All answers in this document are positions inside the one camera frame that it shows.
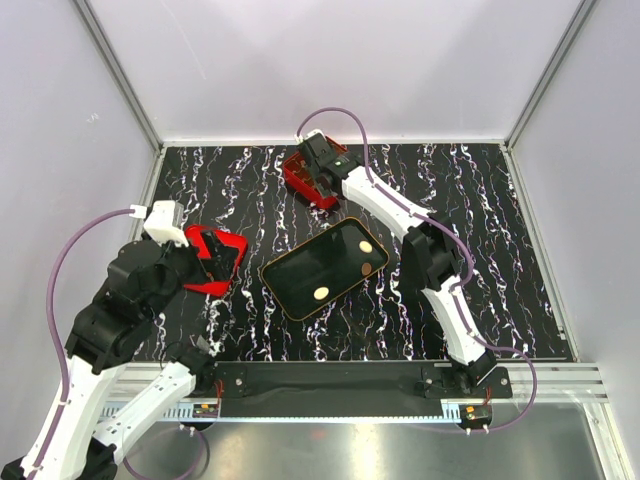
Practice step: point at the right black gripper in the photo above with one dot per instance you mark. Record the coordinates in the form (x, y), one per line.
(312, 172)

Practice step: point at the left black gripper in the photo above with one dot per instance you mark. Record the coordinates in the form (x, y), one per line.
(219, 266)

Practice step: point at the white oval chocolate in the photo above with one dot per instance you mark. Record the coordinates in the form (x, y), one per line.
(321, 293)
(365, 247)

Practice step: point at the white oval chocolate bottom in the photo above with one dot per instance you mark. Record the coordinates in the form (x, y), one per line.
(321, 293)

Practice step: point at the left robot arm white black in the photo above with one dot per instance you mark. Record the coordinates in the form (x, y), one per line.
(74, 443)

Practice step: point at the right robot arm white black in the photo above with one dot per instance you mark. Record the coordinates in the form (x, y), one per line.
(429, 250)

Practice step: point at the red compartment chocolate box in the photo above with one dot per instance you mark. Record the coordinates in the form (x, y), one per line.
(298, 178)

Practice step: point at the red box lid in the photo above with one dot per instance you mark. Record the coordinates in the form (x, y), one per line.
(220, 253)

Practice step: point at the black gold-rimmed tray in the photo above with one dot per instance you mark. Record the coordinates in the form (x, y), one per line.
(330, 259)

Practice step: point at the left electronics board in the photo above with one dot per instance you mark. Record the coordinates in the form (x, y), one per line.
(206, 410)

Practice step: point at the electronics board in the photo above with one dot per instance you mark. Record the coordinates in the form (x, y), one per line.
(477, 413)
(206, 410)

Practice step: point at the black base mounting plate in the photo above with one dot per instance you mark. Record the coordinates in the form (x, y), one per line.
(393, 385)

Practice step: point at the right electronics board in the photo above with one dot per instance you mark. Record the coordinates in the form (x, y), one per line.
(477, 413)

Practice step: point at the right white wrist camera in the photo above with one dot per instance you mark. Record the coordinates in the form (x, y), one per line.
(301, 138)

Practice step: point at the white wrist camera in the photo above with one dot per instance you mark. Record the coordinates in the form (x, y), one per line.
(163, 224)
(301, 138)

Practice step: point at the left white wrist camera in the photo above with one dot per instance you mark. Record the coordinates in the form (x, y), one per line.
(163, 224)

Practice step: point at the aluminium frame rail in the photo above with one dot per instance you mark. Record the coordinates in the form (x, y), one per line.
(428, 412)

